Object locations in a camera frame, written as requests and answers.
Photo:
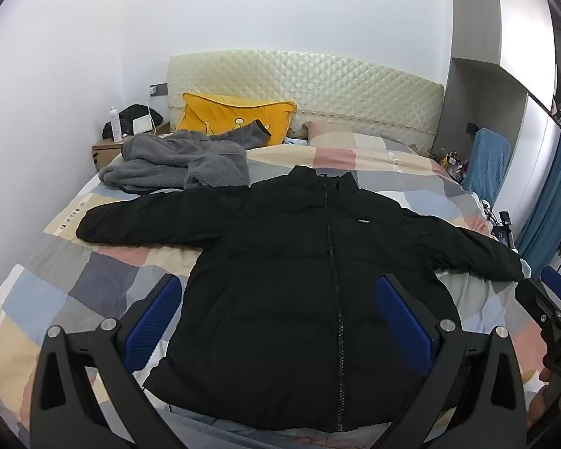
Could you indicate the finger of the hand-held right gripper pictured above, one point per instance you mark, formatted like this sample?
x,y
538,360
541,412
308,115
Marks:
x,y
558,283
533,297

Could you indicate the black puffer jacket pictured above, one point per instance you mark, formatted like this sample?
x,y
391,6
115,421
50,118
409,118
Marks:
x,y
285,262

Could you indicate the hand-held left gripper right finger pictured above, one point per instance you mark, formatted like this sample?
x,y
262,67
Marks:
x,y
402,325

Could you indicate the cream quilted headboard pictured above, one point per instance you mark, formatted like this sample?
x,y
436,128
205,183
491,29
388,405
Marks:
x,y
336,89

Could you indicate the grey fleece garment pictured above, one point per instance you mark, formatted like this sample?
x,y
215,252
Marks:
x,y
187,159

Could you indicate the white box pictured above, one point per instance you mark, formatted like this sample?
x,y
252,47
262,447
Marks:
x,y
142,125

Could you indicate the wooden nightstand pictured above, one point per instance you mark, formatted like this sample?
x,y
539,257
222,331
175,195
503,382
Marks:
x,y
106,152

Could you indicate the yellow pillow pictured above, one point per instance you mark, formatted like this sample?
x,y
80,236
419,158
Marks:
x,y
224,114

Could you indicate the white spray bottle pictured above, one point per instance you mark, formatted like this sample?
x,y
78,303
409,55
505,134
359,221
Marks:
x,y
116,124

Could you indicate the grey wall cabinet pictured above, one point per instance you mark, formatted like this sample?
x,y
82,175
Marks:
x,y
491,75

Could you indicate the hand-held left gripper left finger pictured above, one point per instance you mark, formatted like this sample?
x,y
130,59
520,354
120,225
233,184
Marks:
x,y
150,322

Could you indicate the black bag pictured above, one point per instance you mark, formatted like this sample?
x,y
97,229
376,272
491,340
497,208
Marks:
x,y
138,114

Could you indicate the grey wall socket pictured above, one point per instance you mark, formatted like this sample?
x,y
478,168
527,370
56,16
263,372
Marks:
x,y
158,89

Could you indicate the cluster of small bottles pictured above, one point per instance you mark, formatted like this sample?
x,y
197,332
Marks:
x,y
451,159

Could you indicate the patchwork checkered pillow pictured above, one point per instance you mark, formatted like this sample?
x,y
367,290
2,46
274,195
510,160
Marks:
x,y
355,142

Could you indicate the patchwork checkered duvet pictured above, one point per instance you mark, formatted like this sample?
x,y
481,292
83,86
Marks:
x,y
89,280

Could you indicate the blue curtain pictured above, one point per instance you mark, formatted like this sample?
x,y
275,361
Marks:
x,y
549,196

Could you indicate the blue towel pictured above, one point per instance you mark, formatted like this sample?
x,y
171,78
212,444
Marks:
x,y
488,163

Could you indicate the person's right hand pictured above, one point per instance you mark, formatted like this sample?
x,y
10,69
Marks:
x,y
538,411

